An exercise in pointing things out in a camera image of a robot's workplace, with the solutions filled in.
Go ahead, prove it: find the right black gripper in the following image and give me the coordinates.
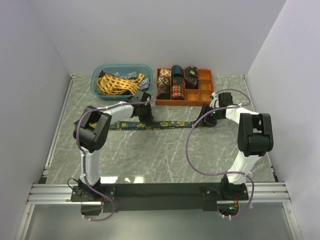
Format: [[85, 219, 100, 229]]
[[194, 103, 223, 128]]

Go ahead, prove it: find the blue floral tie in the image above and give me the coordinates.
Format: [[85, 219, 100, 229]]
[[72, 120, 203, 131]]

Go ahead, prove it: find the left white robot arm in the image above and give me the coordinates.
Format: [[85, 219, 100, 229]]
[[73, 90, 154, 201]]

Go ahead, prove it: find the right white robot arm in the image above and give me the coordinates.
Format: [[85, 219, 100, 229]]
[[200, 92, 274, 200]]

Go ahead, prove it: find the dark brown rolled tie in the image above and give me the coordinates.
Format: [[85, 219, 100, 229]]
[[157, 84, 171, 100]]

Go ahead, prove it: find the orange divided tray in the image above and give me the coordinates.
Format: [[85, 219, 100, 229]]
[[155, 68, 215, 107]]

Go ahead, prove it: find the brown patterned rolled tie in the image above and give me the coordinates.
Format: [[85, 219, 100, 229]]
[[157, 75, 171, 87]]

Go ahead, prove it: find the red striped rolled tie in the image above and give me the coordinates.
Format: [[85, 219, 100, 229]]
[[171, 85, 185, 100]]

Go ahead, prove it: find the maroon rolled tie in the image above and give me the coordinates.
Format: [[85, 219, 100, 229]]
[[184, 76, 199, 89]]

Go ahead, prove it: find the red white rolled tie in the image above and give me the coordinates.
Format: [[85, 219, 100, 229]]
[[159, 68, 172, 77]]

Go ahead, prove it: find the dark red dotted rolled tie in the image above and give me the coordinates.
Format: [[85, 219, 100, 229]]
[[171, 76, 186, 88]]

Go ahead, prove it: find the yellow patterned tie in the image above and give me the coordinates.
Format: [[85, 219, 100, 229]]
[[96, 74, 140, 96]]

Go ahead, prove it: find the blue plastic bin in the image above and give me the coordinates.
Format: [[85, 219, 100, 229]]
[[90, 64, 155, 101]]

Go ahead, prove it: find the teal rolled tie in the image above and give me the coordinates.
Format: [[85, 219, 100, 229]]
[[171, 65, 184, 78]]

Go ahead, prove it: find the black floral rolled tie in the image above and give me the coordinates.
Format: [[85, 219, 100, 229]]
[[184, 66, 198, 79]]

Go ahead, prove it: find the dark tie in bin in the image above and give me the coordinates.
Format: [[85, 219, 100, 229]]
[[98, 70, 108, 79]]

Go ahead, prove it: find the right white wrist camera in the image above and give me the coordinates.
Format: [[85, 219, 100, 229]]
[[209, 92, 220, 109]]

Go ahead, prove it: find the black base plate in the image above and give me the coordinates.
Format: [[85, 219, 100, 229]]
[[70, 182, 249, 213]]

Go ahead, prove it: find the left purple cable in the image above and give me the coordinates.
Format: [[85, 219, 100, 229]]
[[76, 81, 158, 222]]

